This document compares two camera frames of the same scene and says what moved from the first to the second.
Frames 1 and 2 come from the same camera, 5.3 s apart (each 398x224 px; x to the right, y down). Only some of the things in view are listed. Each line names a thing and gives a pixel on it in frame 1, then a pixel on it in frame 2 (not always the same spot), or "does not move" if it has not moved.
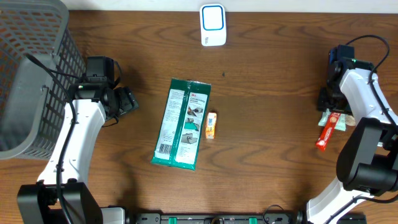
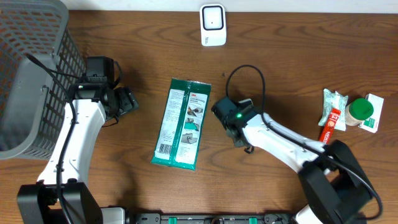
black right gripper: (323, 104) → (237, 143)
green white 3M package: (181, 124) does not move
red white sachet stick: (331, 123) does not move
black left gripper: (128, 99) does not move
